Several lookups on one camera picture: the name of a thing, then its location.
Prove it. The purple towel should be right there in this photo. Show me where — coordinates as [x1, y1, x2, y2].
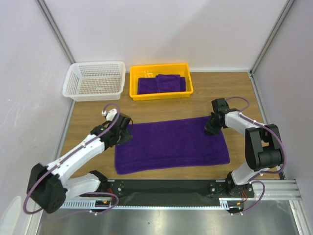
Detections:
[137, 77, 186, 94]
[156, 74, 180, 93]
[114, 117, 230, 175]

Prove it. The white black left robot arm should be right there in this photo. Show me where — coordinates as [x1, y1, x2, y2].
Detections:
[23, 109, 133, 214]

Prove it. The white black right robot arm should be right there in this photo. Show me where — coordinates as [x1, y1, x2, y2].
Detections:
[204, 98, 287, 197]

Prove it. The white perforated plastic basket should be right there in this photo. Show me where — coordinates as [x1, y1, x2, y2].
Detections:
[62, 61, 126, 102]

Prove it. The yellow plastic tray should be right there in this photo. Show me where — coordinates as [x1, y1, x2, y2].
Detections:
[129, 63, 194, 101]

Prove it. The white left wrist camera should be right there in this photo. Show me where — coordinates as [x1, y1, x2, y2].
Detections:
[102, 109, 118, 121]

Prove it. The white slotted cable duct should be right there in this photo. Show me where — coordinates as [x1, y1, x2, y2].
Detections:
[61, 199, 240, 210]

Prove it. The aluminium frame rail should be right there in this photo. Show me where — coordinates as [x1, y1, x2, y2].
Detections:
[34, 178, 304, 201]

